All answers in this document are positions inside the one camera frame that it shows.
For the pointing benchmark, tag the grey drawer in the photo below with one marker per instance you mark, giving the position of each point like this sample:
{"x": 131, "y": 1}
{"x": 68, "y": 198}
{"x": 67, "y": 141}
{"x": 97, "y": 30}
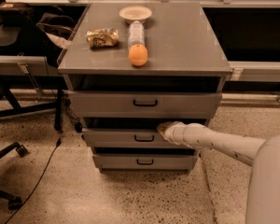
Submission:
{"x": 133, "y": 138}
{"x": 152, "y": 105}
{"x": 144, "y": 162}

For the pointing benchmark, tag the grey drawer cabinet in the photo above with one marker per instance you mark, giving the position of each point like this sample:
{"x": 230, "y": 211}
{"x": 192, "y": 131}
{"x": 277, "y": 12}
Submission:
{"x": 183, "y": 56}

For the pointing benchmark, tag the white bowl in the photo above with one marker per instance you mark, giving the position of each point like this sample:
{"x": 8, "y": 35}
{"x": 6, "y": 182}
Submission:
{"x": 135, "y": 13}

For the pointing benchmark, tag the grey top drawer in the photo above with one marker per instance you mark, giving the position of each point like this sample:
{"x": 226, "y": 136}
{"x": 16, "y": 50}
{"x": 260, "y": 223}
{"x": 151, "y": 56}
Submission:
{"x": 152, "y": 105}

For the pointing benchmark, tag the black box on desk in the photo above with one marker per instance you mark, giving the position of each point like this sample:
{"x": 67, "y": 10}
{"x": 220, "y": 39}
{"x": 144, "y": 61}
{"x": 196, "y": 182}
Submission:
{"x": 15, "y": 14}

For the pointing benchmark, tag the clear plastic bottle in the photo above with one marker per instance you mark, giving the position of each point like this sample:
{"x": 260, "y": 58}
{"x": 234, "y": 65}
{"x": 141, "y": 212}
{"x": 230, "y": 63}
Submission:
{"x": 136, "y": 34}

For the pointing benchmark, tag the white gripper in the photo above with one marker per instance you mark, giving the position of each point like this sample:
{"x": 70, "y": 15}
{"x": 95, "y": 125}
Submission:
{"x": 173, "y": 132}

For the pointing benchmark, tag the orange fruit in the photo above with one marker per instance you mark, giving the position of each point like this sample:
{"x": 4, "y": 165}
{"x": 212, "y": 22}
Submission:
{"x": 138, "y": 54}

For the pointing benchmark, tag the grey bottom drawer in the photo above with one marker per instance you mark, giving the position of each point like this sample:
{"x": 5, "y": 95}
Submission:
{"x": 144, "y": 162}

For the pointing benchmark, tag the dark bag on desk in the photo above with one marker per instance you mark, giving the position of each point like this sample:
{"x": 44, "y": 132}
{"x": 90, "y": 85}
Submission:
{"x": 58, "y": 28}

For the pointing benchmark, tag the black desk with legs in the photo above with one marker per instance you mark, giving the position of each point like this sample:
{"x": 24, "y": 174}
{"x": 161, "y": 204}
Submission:
{"x": 29, "y": 60}

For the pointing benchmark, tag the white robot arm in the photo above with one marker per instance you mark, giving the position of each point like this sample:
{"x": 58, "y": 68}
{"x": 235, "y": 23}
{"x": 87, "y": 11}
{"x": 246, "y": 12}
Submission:
{"x": 262, "y": 155}

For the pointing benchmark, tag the gold foil snack bag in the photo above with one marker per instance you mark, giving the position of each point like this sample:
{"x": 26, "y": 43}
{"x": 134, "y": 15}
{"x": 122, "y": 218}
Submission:
{"x": 102, "y": 38}

